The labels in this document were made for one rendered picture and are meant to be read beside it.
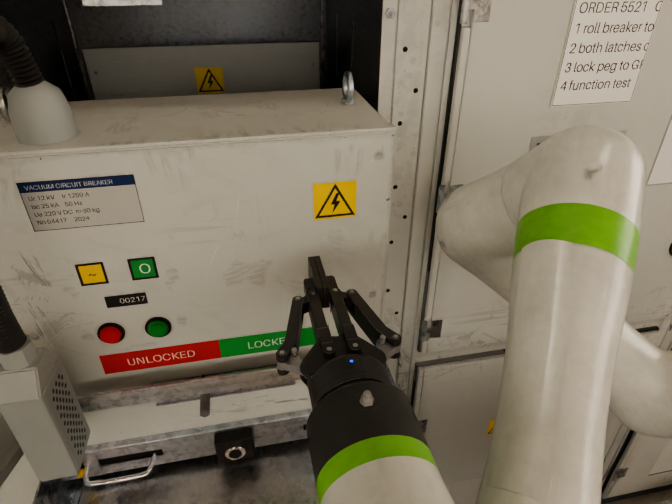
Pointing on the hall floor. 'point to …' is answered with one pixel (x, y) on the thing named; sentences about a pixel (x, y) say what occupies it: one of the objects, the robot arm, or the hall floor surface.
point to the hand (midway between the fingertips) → (318, 281)
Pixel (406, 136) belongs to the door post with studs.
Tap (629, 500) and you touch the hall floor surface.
